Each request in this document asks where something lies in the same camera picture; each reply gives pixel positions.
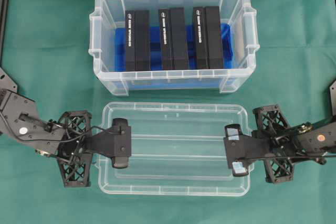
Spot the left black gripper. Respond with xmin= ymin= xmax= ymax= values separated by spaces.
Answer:
xmin=57 ymin=110 xmax=129 ymax=188

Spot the black frame rail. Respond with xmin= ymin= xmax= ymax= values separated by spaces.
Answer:
xmin=0 ymin=0 xmax=9 ymax=59

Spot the right black rectangular case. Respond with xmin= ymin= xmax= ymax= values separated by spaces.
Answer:
xmin=193 ymin=6 xmax=224 ymax=69

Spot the clear plastic storage box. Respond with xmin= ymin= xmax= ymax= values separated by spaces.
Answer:
xmin=89 ymin=0 xmax=260 ymax=96

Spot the middle black rectangular case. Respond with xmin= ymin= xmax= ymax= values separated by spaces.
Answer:
xmin=158 ymin=7 xmax=190 ymax=70

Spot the left black rectangular case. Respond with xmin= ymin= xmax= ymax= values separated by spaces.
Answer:
xmin=124 ymin=10 xmax=151 ymax=72

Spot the black rectangular case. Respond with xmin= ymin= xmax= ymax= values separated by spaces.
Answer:
xmin=124 ymin=10 xmax=151 ymax=72
xmin=193 ymin=6 xmax=224 ymax=69
xmin=158 ymin=7 xmax=190 ymax=70

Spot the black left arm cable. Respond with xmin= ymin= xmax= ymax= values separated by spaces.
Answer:
xmin=0 ymin=112 xmax=124 ymax=146

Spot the green table cloth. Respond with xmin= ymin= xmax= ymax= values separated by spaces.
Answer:
xmin=1 ymin=0 xmax=335 ymax=223

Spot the blue foam insert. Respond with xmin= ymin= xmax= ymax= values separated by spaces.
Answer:
xmin=109 ymin=23 xmax=234 ymax=95

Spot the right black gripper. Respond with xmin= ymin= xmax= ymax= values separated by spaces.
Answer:
xmin=225 ymin=104 xmax=295 ymax=184

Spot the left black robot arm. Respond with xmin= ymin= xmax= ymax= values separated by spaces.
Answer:
xmin=1 ymin=70 xmax=131 ymax=187

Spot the clear plastic box lid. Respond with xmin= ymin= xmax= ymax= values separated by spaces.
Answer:
xmin=95 ymin=102 xmax=251 ymax=197

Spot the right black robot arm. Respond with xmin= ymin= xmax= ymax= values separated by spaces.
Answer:
xmin=224 ymin=83 xmax=335 ymax=184

